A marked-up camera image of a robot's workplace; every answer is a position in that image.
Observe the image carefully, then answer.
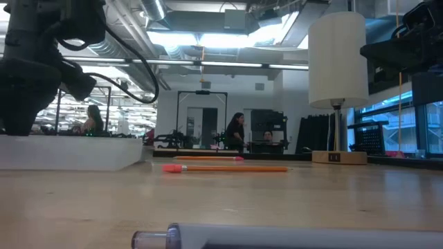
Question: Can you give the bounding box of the orange pencil red eraser cap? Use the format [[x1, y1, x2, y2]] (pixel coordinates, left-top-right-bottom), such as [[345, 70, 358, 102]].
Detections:
[[161, 164, 290, 174]]

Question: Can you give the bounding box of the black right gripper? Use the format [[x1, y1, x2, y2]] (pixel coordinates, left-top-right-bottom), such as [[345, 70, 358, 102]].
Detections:
[[359, 20, 443, 75]]

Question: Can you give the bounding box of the grey marker pen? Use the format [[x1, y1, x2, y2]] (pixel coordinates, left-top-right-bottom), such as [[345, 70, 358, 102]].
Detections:
[[130, 223, 443, 249]]

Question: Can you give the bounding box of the white shade wooden base lamp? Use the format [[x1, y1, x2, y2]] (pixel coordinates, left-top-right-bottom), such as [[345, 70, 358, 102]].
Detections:
[[307, 11, 370, 166]]

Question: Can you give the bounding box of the long ceiling light bar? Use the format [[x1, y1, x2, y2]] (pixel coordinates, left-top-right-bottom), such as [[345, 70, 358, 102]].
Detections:
[[64, 57, 309, 71]]

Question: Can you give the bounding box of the black perforated shelf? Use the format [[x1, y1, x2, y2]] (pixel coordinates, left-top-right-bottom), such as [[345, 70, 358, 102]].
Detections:
[[347, 120, 390, 156]]

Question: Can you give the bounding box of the black curtain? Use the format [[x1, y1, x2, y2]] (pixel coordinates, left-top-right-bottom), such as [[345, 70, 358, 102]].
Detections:
[[296, 114, 336, 155]]

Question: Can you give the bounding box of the small red background object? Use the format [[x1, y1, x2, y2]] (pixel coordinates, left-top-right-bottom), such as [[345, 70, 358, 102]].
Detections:
[[143, 128, 156, 146]]

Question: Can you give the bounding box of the orange pencil pink eraser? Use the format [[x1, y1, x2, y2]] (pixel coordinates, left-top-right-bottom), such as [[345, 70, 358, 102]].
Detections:
[[172, 156, 245, 162]]

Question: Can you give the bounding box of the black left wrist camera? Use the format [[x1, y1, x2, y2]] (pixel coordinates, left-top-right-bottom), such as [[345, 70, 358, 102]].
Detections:
[[57, 61, 98, 102]]

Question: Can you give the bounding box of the grey ceiling box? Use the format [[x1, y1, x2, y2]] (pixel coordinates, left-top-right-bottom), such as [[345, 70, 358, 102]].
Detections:
[[224, 9, 247, 30]]

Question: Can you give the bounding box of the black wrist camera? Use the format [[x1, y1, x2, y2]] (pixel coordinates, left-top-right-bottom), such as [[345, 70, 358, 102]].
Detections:
[[401, 1, 440, 32], [57, 61, 98, 102]]

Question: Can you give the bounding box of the silver ventilation duct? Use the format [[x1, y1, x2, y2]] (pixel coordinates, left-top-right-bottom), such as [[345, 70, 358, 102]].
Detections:
[[140, 0, 167, 21]]

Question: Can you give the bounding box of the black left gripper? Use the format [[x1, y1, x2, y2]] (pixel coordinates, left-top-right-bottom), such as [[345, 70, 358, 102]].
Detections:
[[0, 57, 64, 136]]

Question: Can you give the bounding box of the black equipment rack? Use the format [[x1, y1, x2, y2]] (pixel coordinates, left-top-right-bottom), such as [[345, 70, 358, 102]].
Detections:
[[251, 109, 289, 154]]

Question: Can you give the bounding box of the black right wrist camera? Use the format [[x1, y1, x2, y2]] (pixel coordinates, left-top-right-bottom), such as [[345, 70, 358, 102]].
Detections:
[[401, 1, 440, 32]]

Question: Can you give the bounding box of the translucent plastic pencil case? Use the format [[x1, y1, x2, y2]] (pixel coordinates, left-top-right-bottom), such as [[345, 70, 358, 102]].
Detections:
[[0, 133, 145, 172]]

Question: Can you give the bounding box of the black gantry frame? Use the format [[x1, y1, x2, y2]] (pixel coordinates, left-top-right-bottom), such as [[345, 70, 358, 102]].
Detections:
[[175, 89, 228, 141], [54, 85, 112, 136]]

